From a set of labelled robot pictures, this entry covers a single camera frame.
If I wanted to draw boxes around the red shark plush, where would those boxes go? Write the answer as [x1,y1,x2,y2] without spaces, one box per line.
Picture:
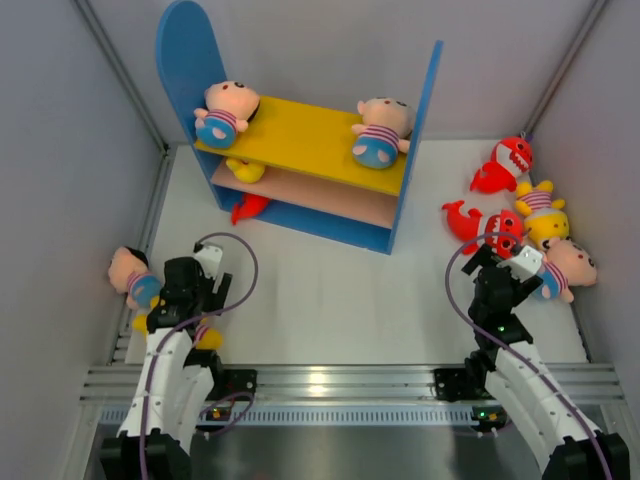
[469,136,534,194]
[231,193,271,225]
[441,200,526,259]

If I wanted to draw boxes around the boy doll black hair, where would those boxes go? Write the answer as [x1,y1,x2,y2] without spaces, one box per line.
[107,246,163,310]

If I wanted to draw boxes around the yellow frog plush striped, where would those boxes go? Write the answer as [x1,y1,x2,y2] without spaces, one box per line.
[514,180,570,251]

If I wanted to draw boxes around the boy doll striped shirt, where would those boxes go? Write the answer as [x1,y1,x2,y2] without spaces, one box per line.
[534,239,597,304]

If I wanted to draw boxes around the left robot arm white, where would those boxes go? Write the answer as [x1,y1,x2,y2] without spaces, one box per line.
[99,245,231,479]

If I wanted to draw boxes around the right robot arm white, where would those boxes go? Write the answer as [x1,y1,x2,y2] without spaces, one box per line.
[460,245,631,479]

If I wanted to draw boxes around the red shark plush under shelf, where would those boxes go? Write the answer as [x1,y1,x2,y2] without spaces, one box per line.
[231,193,271,225]

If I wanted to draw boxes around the yellow duck plush on shelf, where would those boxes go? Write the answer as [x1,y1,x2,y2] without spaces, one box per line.
[225,157,266,184]

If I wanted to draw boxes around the blue wooden toy shelf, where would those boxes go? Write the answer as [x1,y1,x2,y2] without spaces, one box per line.
[156,1,443,254]

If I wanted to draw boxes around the boy doll far right shelf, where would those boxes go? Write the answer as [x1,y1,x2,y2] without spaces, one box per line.
[351,97,416,170]

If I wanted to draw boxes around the boy doll shelf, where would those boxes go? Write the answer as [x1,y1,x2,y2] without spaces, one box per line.
[351,97,416,170]
[194,81,261,149]

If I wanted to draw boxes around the boy doll far left shelf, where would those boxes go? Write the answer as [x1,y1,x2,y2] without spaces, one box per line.
[194,81,261,149]

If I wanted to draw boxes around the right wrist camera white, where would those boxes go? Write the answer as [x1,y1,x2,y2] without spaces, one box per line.
[500,245,544,282]

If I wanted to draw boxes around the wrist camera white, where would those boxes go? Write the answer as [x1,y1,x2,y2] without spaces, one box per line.
[193,242,223,279]
[500,245,544,282]

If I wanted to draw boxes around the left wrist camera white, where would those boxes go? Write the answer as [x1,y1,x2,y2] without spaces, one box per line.
[193,242,223,279]

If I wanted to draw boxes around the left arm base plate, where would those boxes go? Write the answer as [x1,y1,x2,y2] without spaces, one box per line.
[210,368,258,400]

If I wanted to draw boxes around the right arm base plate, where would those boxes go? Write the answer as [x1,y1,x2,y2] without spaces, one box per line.
[433,368,491,402]

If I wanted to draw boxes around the aluminium rail frame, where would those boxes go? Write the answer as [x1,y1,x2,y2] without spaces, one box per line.
[80,363,625,408]

